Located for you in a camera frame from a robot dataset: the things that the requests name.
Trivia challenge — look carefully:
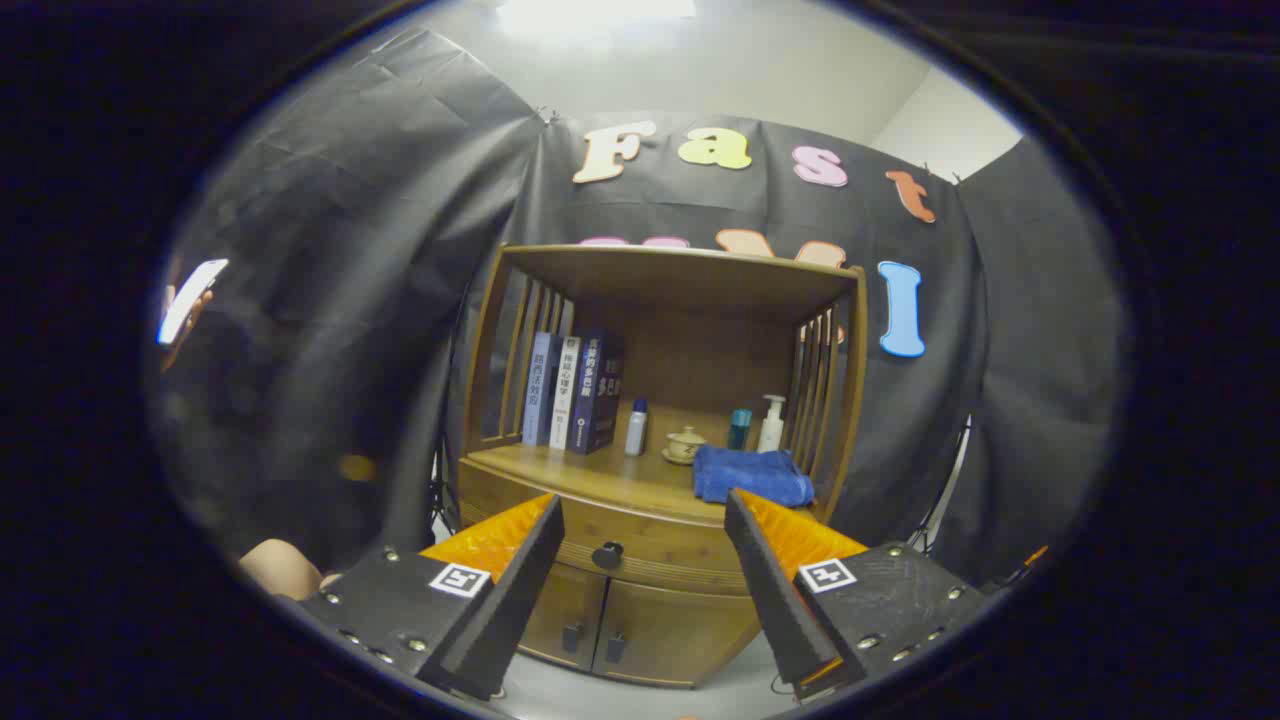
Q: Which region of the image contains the wooden cabinet door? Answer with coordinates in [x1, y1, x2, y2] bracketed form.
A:
[592, 578, 766, 689]
[515, 560, 609, 673]

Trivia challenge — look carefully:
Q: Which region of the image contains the dark blue book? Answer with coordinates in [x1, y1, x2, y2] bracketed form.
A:
[568, 332, 626, 456]

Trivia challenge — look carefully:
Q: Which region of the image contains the blue towel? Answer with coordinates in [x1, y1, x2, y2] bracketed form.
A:
[692, 445, 816, 508]

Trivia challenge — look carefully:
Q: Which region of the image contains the wooden countertop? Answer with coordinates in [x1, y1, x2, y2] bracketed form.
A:
[470, 400, 831, 523]

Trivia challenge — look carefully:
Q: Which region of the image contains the wooden cabinet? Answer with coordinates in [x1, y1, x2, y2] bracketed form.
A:
[455, 243, 869, 691]

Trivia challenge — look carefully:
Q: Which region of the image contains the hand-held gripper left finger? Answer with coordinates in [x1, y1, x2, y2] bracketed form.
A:
[300, 492, 566, 701]

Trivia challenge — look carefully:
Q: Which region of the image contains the white smartphone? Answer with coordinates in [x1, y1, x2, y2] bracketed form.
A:
[157, 258, 230, 347]

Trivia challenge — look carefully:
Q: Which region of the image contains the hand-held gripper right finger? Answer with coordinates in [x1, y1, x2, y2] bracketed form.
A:
[724, 488, 991, 701]

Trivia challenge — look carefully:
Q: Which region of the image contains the wooden drawer with black knob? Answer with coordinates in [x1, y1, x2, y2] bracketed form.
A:
[458, 460, 821, 598]

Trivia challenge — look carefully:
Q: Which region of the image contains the white book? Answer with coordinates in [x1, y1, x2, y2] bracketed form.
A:
[548, 335, 583, 451]

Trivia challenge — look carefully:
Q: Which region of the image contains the person's leg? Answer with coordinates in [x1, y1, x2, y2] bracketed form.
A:
[238, 538, 341, 603]

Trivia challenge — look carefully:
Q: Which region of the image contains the beige lidded tea cup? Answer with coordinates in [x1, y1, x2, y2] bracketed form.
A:
[661, 426, 708, 466]

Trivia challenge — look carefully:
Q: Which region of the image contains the pale blue book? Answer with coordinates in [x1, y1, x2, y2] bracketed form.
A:
[521, 331, 561, 447]

